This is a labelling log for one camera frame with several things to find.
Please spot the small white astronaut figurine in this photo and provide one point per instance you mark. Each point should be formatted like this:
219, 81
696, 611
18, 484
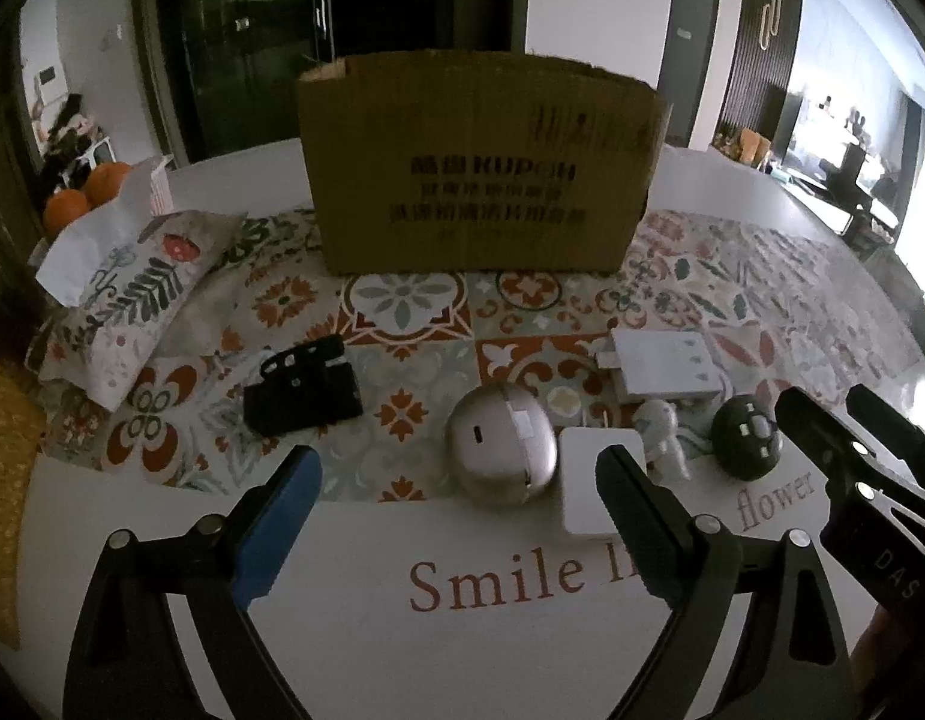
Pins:
665, 439

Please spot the dark round ball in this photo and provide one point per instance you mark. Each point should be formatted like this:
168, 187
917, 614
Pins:
744, 439

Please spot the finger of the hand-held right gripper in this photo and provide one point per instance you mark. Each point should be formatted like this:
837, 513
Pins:
894, 424
811, 424

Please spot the silver round case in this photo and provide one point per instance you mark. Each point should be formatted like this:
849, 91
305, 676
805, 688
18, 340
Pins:
496, 450

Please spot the cluttered white shelf unit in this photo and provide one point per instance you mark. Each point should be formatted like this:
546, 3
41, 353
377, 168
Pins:
76, 142

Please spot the brown cardboard box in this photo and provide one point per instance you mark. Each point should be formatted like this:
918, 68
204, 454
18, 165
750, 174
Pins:
470, 165

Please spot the orange fruit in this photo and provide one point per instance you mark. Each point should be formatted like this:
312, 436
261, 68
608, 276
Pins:
106, 181
63, 211

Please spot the white TV stand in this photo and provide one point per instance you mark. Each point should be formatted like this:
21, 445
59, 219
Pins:
815, 191

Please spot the white charger hub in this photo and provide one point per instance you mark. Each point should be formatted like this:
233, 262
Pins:
661, 364

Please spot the white square box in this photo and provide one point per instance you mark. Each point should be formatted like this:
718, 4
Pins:
582, 480

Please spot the dark glass sliding door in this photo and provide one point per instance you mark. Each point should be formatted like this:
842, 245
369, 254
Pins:
282, 30

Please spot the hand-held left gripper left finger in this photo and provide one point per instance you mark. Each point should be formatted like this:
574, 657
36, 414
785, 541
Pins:
282, 525

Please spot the white tissue paper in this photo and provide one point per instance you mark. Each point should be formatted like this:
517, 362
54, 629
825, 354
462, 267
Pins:
80, 247

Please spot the wall control panel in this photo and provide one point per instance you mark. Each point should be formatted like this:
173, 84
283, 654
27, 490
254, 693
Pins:
48, 76

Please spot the metal clip-shaped wall ornament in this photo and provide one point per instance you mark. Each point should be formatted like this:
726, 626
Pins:
768, 19

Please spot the dark slatted wall panel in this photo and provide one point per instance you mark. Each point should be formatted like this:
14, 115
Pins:
747, 90

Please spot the black boxy device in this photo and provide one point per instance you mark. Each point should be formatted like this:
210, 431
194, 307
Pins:
305, 394

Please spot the wooden ornament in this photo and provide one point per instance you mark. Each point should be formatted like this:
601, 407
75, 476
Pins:
751, 146

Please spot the yellow textured pad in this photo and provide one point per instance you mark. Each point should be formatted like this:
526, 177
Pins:
5, 480

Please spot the white tablecloth with tile pattern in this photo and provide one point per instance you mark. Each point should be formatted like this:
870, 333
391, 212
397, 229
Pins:
432, 315

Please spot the grey interior door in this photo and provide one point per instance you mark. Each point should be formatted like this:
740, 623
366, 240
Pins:
687, 52

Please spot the floral fabric tissue pouch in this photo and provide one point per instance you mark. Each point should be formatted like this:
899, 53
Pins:
140, 292

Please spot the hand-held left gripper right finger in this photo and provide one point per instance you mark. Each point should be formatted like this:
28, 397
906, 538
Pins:
631, 502

